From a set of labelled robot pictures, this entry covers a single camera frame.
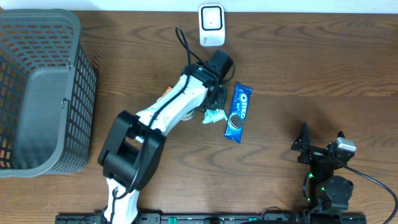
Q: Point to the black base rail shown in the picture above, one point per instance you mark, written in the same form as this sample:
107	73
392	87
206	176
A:
156	218

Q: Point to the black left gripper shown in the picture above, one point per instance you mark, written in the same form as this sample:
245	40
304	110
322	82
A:
220	96

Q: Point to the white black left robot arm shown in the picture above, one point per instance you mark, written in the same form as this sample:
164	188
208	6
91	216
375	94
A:
133	148

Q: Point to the grey plastic basket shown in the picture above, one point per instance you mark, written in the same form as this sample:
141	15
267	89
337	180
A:
48	90

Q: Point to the white barcode scanner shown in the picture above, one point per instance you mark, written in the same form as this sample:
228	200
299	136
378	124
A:
212	25

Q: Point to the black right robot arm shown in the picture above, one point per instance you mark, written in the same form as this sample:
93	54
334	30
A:
327	193

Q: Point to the mint green wipes pack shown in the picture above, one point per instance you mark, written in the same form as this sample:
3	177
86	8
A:
212	116

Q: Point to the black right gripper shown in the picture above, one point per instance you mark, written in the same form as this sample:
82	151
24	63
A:
303	143

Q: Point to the blue Oreo cookie pack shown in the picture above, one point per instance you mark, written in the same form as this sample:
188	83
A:
238	112

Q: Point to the orange snack packet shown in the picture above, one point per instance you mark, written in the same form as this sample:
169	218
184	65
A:
166	92

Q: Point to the green lid seasoning jar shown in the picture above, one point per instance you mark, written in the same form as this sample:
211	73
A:
188	116

